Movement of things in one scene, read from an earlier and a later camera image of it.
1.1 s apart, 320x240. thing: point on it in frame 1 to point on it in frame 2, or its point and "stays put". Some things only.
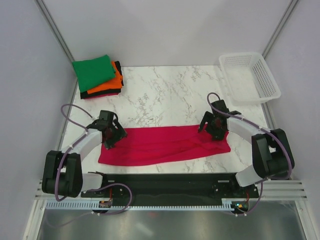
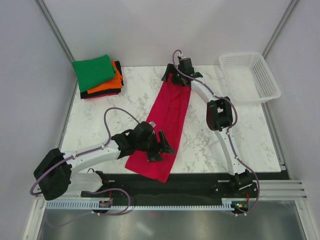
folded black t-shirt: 84,94 stays put
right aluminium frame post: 279,28 stays put
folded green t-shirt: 93,71 stays put
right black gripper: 218,135 to 171,68
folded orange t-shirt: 113,83 stays put
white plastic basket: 249,78 stays put
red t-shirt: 155,144 to 168,115
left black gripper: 120,133 to 163,147
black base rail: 171,188 stays put
